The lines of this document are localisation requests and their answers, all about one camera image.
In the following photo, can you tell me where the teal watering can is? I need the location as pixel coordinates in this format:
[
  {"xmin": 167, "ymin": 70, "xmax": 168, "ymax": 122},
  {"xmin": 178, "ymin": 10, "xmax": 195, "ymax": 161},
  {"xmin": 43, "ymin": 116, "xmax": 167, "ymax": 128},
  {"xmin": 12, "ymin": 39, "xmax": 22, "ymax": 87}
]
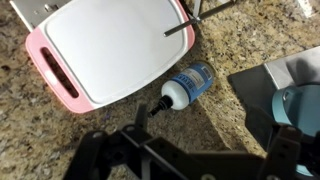
[{"xmin": 271, "ymin": 83, "xmax": 320, "ymax": 178}]

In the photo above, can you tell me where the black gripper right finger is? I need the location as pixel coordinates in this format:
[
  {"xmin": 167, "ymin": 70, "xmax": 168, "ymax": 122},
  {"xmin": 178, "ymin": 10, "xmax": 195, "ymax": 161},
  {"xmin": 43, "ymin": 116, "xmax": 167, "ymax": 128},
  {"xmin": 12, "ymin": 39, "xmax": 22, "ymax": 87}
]
[{"xmin": 244, "ymin": 105, "xmax": 320, "ymax": 180}]

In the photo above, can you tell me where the stainless steel sink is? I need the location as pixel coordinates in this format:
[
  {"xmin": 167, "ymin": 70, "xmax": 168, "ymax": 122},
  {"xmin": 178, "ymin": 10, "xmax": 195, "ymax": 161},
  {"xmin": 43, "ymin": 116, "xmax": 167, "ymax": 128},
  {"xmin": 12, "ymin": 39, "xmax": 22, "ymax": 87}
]
[{"xmin": 227, "ymin": 45, "xmax": 320, "ymax": 151}]

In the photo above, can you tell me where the white wall charger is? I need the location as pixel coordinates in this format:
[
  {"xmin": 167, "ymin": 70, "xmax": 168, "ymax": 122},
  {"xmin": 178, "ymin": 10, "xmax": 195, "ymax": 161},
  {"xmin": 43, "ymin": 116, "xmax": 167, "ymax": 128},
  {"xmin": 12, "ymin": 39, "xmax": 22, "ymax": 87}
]
[{"xmin": 9, "ymin": 0, "xmax": 73, "ymax": 33}]

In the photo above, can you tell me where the white cutting board pink rim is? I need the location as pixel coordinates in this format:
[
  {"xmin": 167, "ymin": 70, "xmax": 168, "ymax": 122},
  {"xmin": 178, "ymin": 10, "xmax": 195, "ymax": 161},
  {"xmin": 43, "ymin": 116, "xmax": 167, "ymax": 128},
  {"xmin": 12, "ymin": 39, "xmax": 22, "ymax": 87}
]
[{"xmin": 25, "ymin": 0, "xmax": 196, "ymax": 115}]

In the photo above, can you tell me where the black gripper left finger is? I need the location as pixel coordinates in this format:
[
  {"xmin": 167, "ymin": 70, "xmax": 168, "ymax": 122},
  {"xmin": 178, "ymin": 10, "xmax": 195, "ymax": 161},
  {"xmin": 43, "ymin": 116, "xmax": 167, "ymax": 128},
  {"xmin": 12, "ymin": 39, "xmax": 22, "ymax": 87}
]
[{"xmin": 63, "ymin": 104, "xmax": 214, "ymax": 180}]

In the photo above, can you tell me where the soap bottle with blue label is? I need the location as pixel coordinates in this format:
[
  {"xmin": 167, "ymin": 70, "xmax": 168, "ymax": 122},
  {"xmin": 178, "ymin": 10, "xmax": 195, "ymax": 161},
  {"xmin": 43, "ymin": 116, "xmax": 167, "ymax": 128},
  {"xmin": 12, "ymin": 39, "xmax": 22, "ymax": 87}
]
[{"xmin": 147, "ymin": 61, "xmax": 216, "ymax": 118}]

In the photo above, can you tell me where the steel dish rack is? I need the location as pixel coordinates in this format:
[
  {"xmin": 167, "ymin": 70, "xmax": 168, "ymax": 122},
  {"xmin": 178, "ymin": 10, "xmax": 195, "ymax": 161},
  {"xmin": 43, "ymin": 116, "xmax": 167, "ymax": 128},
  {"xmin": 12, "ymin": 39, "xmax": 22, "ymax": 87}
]
[{"xmin": 163, "ymin": 0, "xmax": 239, "ymax": 38}]

